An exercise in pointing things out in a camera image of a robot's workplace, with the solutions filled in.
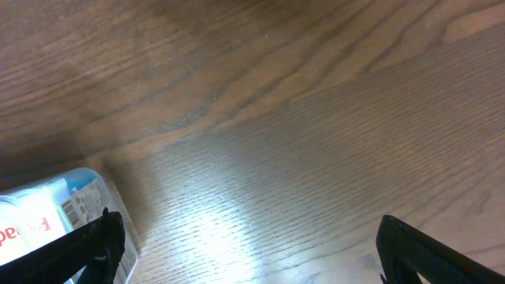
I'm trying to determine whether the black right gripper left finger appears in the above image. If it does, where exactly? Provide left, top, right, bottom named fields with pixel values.
left=1, top=208, right=125, bottom=284

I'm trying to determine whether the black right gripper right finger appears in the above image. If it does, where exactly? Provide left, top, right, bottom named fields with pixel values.
left=376, top=215, right=504, bottom=284

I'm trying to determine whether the clear plastic container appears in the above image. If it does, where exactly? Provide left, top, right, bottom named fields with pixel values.
left=1, top=168, right=121, bottom=283

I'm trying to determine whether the white blue medicine box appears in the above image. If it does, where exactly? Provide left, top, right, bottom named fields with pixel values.
left=61, top=178, right=138, bottom=284

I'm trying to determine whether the white blue Panadol box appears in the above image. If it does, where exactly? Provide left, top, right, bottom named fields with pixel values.
left=1, top=192, right=67, bottom=265

